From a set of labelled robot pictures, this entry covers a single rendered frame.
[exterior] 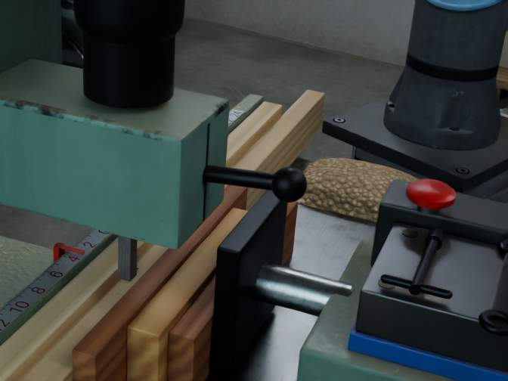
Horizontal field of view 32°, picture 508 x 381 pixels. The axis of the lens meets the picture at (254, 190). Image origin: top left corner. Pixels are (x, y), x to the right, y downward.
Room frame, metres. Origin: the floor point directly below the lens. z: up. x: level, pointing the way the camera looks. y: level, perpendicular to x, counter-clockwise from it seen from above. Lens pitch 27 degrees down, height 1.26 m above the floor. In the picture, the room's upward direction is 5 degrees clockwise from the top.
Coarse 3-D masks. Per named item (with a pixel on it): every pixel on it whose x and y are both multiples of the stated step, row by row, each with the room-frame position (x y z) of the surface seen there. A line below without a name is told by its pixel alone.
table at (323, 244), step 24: (312, 216) 0.67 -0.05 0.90; (336, 216) 0.67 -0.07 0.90; (312, 240) 0.62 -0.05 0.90; (336, 240) 0.63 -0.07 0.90; (360, 240) 0.63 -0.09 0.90; (288, 264) 0.59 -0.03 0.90; (312, 264) 0.59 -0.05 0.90; (336, 264) 0.59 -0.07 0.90; (288, 312) 0.52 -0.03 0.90; (264, 336) 0.49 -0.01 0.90; (288, 336) 0.49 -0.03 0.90; (240, 360) 0.46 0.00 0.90; (264, 360) 0.46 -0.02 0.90; (288, 360) 0.47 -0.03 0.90
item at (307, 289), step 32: (256, 224) 0.47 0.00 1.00; (224, 256) 0.44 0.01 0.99; (256, 256) 0.47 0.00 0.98; (224, 288) 0.44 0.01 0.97; (256, 288) 0.47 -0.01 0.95; (288, 288) 0.46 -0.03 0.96; (320, 288) 0.46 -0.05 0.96; (352, 288) 0.46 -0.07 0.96; (224, 320) 0.44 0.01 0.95; (256, 320) 0.48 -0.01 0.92; (224, 352) 0.44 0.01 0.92
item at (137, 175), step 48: (0, 96) 0.46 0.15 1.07; (48, 96) 0.47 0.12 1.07; (192, 96) 0.49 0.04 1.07; (0, 144) 0.46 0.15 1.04; (48, 144) 0.45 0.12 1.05; (96, 144) 0.44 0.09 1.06; (144, 144) 0.43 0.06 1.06; (192, 144) 0.44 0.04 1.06; (0, 192) 0.46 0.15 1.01; (48, 192) 0.45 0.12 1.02; (96, 192) 0.44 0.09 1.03; (144, 192) 0.43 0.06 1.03; (192, 192) 0.44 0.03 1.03; (144, 240) 0.43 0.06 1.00
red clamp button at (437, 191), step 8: (408, 184) 0.49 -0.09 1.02; (416, 184) 0.49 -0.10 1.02; (424, 184) 0.49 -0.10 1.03; (432, 184) 0.49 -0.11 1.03; (440, 184) 0.49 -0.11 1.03; (408, 192) 0.48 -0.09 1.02; (416, 192) 0.48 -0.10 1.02; (424, 192) 0.48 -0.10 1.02; (432, 192) 0.48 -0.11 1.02; (440, 192) 0.48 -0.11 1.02; (448, 192) 0.48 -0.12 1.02; (416, 200) 0.47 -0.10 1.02; (424, 200) 0.47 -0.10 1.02; (432, 200) 0.47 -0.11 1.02; (440, 200) 0.47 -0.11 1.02; (448, 200) 0.47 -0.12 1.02; (432, 208) 0.47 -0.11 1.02; (440, 208) 0.48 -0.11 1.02
